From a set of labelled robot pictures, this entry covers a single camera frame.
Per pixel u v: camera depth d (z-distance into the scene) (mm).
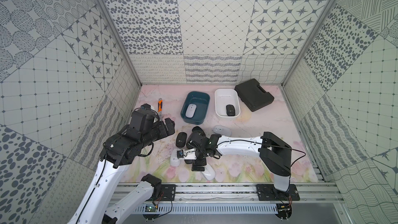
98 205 364
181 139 878
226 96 1145
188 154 714
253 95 1080
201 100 1104
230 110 1026
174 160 817
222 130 954
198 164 714
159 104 1074
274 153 500
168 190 745
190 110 1039
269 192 735
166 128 580
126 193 549
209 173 782
